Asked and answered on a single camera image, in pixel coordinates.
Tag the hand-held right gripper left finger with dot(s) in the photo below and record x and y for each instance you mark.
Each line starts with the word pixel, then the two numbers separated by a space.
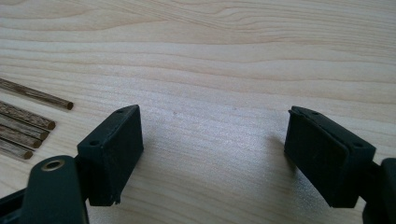
pixel 112 155

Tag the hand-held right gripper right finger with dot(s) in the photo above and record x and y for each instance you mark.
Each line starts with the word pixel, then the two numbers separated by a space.
pixel 327 158

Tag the dark brown wooden chopstick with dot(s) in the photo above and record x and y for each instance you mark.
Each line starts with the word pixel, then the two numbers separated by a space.
pixel 18 137
pixel 28 116
pixel 37 95
pixel 25 128
pixel 14 149

